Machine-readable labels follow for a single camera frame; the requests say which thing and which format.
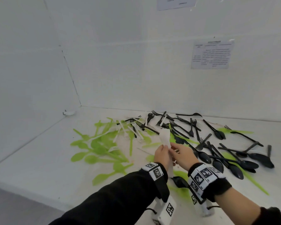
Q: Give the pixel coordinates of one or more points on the person's right hand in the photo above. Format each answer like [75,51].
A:
[185,158]

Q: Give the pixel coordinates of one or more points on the person's left hand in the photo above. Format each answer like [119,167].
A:
[162,155]

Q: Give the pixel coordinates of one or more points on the pile of plastic cutlery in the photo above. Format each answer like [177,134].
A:
[97,147]

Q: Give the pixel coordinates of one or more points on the pile of black plastic forks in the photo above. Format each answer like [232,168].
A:
[262,158]

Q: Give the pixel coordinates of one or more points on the person's left forearm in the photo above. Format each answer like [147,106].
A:
[112,203]

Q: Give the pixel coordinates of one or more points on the black marker left wrist band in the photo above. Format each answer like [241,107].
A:
[158,175]

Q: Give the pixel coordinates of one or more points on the black marker wrist band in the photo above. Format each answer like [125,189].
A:
[158,175]
[208,182]

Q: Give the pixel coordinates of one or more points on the black marker right wrist band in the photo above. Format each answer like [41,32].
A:
[208,182]

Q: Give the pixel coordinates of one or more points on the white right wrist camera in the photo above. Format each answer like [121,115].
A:
[202,208]

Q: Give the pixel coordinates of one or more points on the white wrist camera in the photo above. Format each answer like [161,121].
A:
[202,208]
[166,210]

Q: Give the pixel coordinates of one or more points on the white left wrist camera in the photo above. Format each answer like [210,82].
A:
[166,210]

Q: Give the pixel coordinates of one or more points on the small white wall clip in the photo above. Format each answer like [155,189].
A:
[69,112]

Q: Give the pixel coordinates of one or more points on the printed paper wall notice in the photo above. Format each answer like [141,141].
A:
[175,3]
[213,55]

